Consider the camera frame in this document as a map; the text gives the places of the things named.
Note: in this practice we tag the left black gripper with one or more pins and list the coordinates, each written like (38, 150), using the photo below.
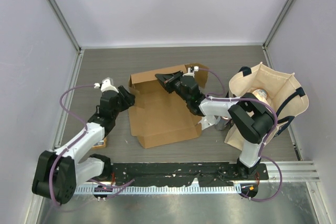
(125, 95)

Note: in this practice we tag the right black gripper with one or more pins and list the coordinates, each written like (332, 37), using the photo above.
(166, 78)

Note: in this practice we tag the brown cardboard box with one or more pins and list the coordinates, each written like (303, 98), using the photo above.
(159, 118)

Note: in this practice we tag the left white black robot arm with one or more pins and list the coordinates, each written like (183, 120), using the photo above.
(60, 171)

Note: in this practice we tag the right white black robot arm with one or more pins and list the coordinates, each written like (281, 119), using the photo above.
(254, 119)

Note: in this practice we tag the yellow sponge with blue label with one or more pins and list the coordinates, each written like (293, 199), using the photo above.
(100, 144)

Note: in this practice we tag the clear plastic sachet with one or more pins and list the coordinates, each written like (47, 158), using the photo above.
(207, 121)

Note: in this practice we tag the silver red drink can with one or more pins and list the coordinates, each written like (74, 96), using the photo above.
(223, 122)

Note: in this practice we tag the peach tube in bag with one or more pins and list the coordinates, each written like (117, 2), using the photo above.
(261, 95)

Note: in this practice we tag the beige canvas tote bag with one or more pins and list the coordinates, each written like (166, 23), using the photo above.
(284, 92)

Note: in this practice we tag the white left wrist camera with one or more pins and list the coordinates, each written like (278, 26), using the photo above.
(106, 85)

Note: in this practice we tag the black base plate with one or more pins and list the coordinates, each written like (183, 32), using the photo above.
(208, 174)

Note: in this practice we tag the perforated cable duct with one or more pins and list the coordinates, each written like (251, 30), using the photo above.
(88, 189)

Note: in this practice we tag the aluminium frame rail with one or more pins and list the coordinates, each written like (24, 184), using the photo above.
(290, 171)

